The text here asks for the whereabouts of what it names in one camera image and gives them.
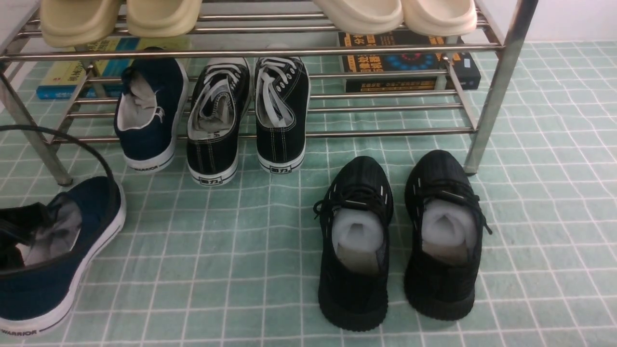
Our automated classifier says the black canvas sneaker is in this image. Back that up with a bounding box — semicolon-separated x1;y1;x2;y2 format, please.
187;57;253;187
254;57;311;175

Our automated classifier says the cream slipper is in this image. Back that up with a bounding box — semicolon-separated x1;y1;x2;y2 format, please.
313;0;403;35
401;0;478;37

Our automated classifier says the black gripper finger inside navy shoe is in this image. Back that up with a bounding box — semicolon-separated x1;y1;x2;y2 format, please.
0;202;49;270

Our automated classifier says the navy canvas shoe on rack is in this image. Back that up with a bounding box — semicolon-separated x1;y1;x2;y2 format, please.
114;57;189;174

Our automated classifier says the beige slipper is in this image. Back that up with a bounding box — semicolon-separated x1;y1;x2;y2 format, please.
38;0;122;48
126;0;202;38

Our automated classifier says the black canvas sneaker right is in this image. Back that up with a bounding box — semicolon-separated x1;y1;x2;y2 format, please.
254;57;311;175

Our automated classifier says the cream slipper far right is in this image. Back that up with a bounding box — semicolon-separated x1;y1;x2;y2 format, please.
401;0;478;37

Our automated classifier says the green checkered floor mat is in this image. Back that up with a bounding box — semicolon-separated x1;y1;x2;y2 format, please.
1;41;616;347

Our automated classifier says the metal shoe rack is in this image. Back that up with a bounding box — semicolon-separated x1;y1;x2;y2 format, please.
1;0;538;187

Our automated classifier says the blue yellow book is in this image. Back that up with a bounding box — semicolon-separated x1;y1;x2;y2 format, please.
37;37;192;100

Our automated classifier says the navy canvas shoe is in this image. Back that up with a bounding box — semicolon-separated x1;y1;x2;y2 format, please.
0;176;126;338
114;57;189;174

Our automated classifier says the black cable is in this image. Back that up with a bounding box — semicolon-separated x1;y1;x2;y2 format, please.
0;124;119;193

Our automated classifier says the black orange book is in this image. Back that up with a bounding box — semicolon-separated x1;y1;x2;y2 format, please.
338;29;481;93

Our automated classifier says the beige slipper far left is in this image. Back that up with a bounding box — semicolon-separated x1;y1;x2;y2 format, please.
38;0;122;48

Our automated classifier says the black knit sneaker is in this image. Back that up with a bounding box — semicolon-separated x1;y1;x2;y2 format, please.
403;149;490;321
313;156;394;332

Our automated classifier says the black canvas sneaker left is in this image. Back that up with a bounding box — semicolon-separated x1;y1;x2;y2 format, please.
187;57;253;187

